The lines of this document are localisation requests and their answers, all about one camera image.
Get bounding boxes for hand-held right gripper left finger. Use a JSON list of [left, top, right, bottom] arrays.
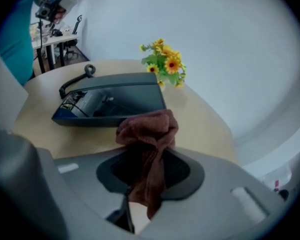
[[36, 145, 138, 240]]

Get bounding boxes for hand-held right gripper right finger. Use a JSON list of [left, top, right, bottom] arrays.
[[139, 146, 288, 240]]

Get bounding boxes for brown cloth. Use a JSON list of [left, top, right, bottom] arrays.
[[115, 109, 179, 220]]

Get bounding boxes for black desk telephone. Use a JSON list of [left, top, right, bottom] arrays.
[[51, 72, 168, 128]]

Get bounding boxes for person's left hand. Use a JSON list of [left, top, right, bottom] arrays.
[[52, 6, 68, 24]]

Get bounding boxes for black mesh office chair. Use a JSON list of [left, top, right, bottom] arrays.
[[64, 14, 84, 60]]

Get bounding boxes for white desk black legs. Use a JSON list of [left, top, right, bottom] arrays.
[[31, 33, 80, 74]]

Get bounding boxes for person's teal shirt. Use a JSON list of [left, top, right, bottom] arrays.
[[0, 0, 42, 87]]

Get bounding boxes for yellow flowers in white pot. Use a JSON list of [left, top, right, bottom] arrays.
[[139, 38, 187, 93]]

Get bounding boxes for small black camera box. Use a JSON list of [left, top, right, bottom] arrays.
[[35, 3, 53, 20]]

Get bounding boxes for black hanging cable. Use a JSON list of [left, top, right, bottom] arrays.
[[39, 18, 45, 60]]

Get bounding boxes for black cord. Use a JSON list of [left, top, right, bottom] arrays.
[[59, 64, 97, 100]]

